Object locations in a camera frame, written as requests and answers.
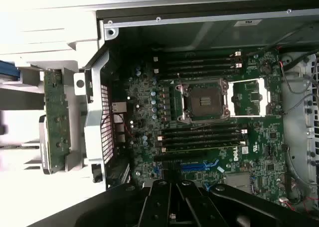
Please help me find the blue expansion slot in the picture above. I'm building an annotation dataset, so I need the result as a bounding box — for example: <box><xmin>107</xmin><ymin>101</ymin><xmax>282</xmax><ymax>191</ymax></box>
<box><xmin>180</xmin><ymin>159</ymin><xmax>226</xmax><ymax>173</ymax></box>

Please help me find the grey chipset heatsink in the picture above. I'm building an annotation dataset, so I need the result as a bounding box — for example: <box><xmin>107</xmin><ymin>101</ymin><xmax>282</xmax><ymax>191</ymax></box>
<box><xmin>225</xmin><ymin>173</ymin><xmax>251</xmax><ymax>191</ymax></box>

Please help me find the black expansion slot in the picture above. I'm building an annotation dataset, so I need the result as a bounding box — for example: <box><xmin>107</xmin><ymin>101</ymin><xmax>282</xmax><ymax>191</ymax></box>
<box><xmin>154</xmin><ymin>151</ymin><xmax>208</xmax><ymax>163</ymax></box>

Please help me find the green motherboard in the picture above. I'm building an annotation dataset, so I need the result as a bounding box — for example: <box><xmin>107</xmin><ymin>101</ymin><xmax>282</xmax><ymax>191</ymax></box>
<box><xmin>109</xmin><ymin>47</ymin><xmax>294</xmax><ymax>208</ymax></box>

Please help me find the CPU socket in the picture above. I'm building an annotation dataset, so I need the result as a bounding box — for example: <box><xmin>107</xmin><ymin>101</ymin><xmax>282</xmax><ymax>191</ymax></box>
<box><xmin>175</xmin><ymin>78</ymin><xmax>230</xmax><ymax>124</ymax></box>

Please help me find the metal socket cover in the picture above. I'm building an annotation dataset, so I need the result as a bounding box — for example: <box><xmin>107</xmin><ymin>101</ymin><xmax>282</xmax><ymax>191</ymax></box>
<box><xmin>227</xmin><ymin>78</ymin><xmax>272</xmax><ymax>118</ymax></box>

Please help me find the coin battery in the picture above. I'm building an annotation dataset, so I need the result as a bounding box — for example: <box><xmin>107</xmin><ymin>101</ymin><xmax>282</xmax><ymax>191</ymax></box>
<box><xmin>259</xmin><ymin>62</ymin><xmax>272</xmax><ymax>74</ymax></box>

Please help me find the open grey PC case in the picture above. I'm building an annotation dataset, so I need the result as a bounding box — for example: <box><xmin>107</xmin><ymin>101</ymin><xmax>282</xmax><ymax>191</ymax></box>
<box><xmin>74</xmin><ymin>0</ymin><xmax>319</xmax><ymax>214</ymax></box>

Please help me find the grey parts rack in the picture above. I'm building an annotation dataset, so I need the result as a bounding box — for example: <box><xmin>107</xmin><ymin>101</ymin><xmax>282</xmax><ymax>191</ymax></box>
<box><xmin>0</xmin><ymin>60</ymin><xmax>88</xmax><ymax>174</ymax></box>

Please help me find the blue disk caddy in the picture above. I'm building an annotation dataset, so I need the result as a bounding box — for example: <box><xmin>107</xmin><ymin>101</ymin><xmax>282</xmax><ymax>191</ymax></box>
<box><xmin>0</xmin><ymin>60</ymin><xmax>19</xmax><ymax>83</ymax></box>

